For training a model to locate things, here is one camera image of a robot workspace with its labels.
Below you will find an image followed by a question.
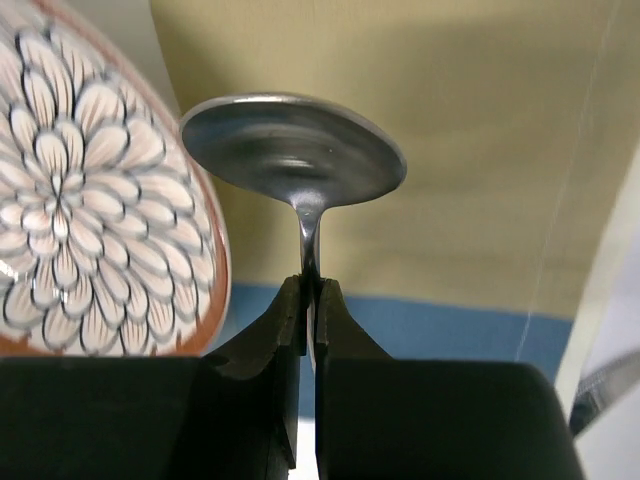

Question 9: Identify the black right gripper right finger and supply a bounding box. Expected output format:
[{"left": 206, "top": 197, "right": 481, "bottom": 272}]
[{"left": 314, "top": 280, "right": 583, "bottom": 480}]

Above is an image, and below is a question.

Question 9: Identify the silver table knife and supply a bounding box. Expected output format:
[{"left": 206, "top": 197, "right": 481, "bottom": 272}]
[{"left": 569, "top": 350, "right": 639, "bottom": 437}]

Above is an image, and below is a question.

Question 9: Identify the silver spoon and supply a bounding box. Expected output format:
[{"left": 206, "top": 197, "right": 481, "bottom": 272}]
[{"left": 180, "top": 93, "right": 407, "bottom": 351}]

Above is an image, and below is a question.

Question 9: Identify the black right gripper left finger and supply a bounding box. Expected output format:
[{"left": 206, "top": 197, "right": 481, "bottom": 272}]
[{"left": 1, "top": 276, "right": 304, "bottom": 479}]

